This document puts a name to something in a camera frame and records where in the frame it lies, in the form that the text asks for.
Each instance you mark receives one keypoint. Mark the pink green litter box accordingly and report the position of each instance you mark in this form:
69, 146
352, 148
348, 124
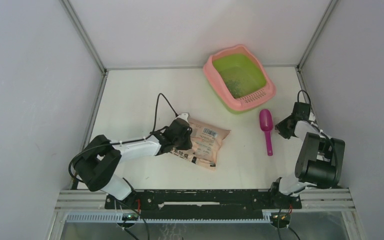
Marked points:
237, 62

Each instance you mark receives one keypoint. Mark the cat litter bag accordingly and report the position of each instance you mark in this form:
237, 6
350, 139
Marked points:
206, 142

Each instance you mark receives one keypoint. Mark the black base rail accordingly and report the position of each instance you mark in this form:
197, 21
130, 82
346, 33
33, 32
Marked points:
204, 204

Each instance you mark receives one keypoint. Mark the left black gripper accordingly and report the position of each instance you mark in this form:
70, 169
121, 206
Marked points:
188, 144

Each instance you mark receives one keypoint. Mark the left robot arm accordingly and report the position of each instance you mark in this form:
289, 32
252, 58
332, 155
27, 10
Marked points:
96, 164

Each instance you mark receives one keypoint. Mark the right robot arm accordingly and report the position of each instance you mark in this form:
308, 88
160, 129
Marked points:
320, 160

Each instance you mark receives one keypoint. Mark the green litter granules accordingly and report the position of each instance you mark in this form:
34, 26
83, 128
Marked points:
237, 88

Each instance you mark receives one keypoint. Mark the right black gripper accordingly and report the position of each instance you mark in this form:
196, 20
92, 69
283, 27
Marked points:
281, 126

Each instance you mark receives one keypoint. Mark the magenta plastic scoop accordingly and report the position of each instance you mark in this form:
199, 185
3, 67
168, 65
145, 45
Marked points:
267, 125

